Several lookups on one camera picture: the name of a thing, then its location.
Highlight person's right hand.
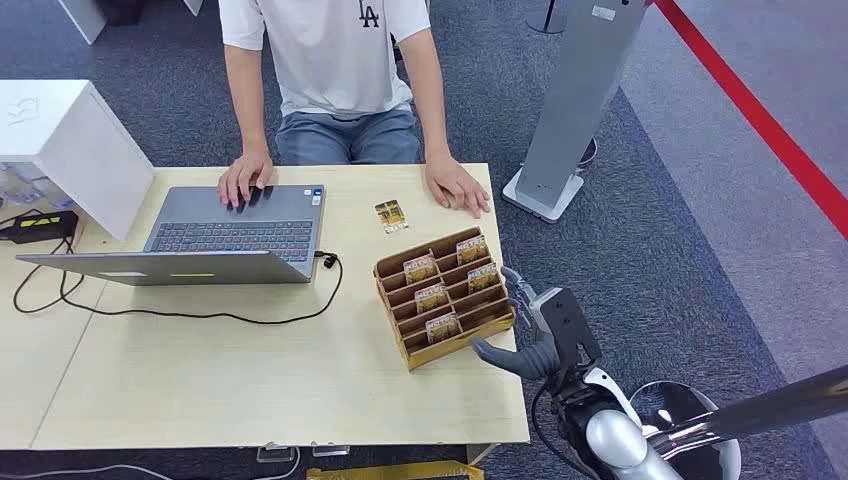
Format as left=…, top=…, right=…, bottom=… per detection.
left=217, top=149, right=276, bottom=215

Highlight person's left hand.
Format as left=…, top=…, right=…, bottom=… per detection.
left=423, top=153, right=493, bottom=220

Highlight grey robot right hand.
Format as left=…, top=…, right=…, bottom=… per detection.
left=468, top=264, right=564, bottom=382

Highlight wooden card holder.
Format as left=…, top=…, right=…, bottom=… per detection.
left=372, top=226, right=517, bottom=372

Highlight person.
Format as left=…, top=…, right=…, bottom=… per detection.
left=217, top=0, right=493, bottom=220

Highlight grey laptop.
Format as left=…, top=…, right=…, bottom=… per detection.
left=16, top=184, right=327, bottom=287

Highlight grey kiosk stand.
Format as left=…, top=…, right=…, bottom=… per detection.
left=502, top=0, right=654, bottom=225

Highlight round chrome dome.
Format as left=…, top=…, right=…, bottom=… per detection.
left=627, top=380, right=743, bottom=480

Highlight white cabinet box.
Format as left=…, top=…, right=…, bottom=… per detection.
left=0, top=79, right=157, bottom=243

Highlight black power adapter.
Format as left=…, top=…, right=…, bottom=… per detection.
left=0, top=210, right=79, bottom=245

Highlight clear plastic packaging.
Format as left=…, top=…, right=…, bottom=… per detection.
left=0, top=162, right=75, bottom=211

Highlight red barrier belt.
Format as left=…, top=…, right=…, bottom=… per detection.
left=652, top=0, right=848, bottom=241

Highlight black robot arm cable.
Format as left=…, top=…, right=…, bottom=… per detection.
left=528, top=377, right=598, bottom=480

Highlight black laptop cable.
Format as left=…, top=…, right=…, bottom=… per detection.
left=13, top=235, right=344, bottom=326

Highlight yellow flat strap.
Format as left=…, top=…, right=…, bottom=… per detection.
left=305, top=460, right=485, bottom=480

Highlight white cable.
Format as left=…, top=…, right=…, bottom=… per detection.
left=0, top=447, right=303, bottom=480

